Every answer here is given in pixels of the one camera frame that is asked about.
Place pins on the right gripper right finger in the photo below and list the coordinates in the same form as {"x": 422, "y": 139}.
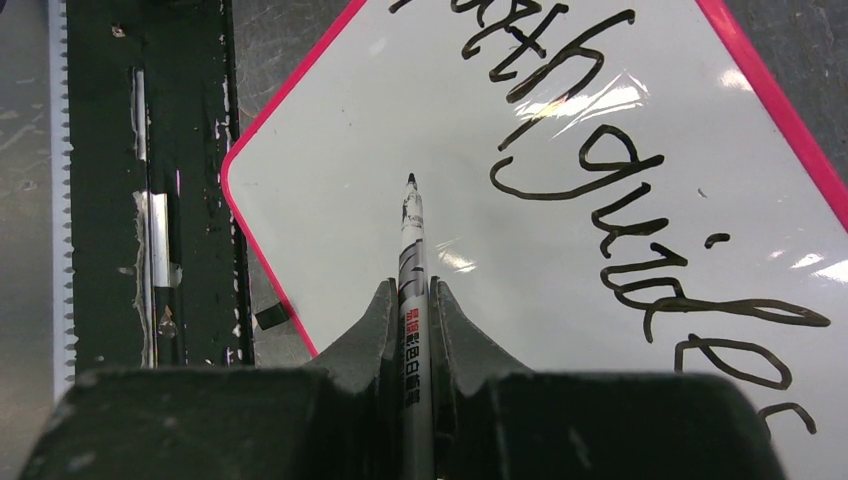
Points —
{"x": 497, "y": 419}

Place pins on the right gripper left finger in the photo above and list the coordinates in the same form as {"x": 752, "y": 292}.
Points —
{"x": 334, "y": 417}

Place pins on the white whiteboard marker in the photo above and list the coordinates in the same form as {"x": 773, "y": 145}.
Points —
{"x": 413, "y": 295}

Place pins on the pink framed whiteboard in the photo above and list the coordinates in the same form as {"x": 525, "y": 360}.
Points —
{"x": 606, "y": 185}

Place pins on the left black whiteboard foot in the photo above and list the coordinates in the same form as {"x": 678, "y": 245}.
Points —
{"x": 272, "y": 316}

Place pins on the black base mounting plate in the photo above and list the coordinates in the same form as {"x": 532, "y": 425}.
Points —
{"x": 159, "y": 265}

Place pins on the blue toothed cable rail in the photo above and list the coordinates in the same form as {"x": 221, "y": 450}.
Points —
{"x": 64, "y": 339}

